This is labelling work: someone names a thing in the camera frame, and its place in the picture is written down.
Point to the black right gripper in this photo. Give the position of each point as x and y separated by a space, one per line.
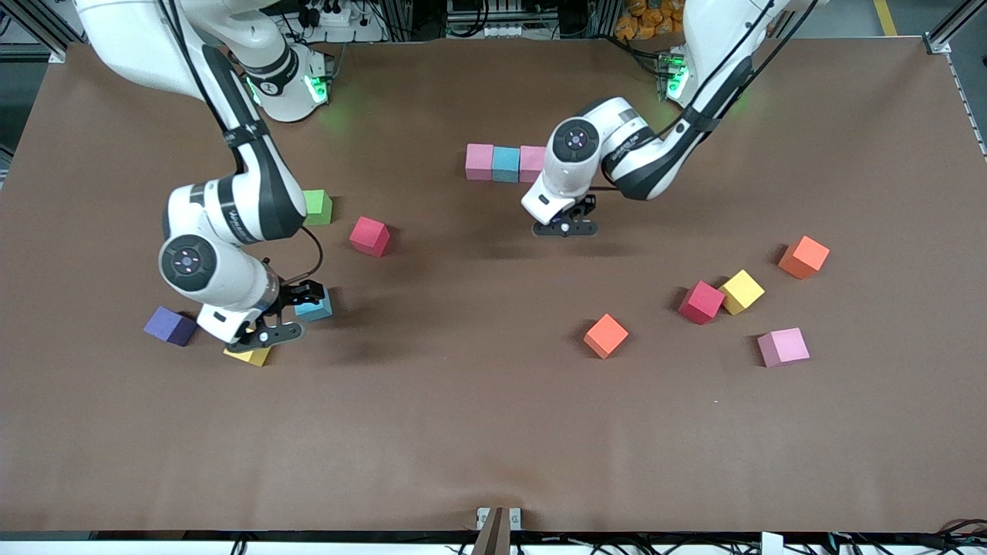
294 296

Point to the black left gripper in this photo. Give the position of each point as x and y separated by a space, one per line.
585 206

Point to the cyan foam cube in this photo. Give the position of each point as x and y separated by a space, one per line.
506 163
320 311

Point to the pink foam cube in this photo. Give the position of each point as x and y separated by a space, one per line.
783 346
478 161
529 163

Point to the orange foam cube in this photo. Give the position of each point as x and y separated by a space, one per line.
605 335
803 257

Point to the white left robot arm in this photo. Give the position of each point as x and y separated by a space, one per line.
574 146

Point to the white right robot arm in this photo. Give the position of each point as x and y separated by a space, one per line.
208 270

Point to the yellow foam cube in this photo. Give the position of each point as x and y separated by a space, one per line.
742 291
250 358

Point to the green foam cube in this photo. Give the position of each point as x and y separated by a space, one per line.
320 208

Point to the red foam cube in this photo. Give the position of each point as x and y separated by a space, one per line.
701 301
369 236

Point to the purple foam cube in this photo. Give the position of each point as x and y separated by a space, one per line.
170 325

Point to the white rack device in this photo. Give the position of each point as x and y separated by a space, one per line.
493 29

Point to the orange bag pile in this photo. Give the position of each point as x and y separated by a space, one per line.
648 19

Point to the brown table cover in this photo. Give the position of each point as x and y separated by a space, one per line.
493 432

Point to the white power strip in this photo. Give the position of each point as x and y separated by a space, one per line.
335 19

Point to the brown post with metal bracket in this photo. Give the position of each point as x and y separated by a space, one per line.
497 524

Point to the aluminium frame profile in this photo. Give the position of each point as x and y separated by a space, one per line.
38 23
956 23

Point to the aluminium table side rail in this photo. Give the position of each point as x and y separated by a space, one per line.
968 100

